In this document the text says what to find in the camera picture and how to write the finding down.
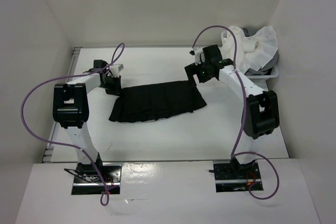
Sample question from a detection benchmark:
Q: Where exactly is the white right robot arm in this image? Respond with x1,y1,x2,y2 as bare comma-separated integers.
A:
185,45,280,178

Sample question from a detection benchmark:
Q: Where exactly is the white crumpled cloth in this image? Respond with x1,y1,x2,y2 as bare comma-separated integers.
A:
220,26,278,75

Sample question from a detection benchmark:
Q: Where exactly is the black pleated skirt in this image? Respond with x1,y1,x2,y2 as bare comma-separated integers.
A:
109,81,207,123

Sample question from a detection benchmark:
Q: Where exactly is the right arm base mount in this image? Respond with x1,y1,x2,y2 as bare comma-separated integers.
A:
208,159,263,193

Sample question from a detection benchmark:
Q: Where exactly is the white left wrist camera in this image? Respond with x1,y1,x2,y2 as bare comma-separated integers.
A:
109,64,124,78

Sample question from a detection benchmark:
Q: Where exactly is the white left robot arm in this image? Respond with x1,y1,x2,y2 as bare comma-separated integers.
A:
53,60,124,182

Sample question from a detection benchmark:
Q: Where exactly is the white plastic laundry basket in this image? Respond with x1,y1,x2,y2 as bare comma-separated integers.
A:
220,30,279,81

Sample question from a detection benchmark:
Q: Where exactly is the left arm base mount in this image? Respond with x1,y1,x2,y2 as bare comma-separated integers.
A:
64,164,122,195

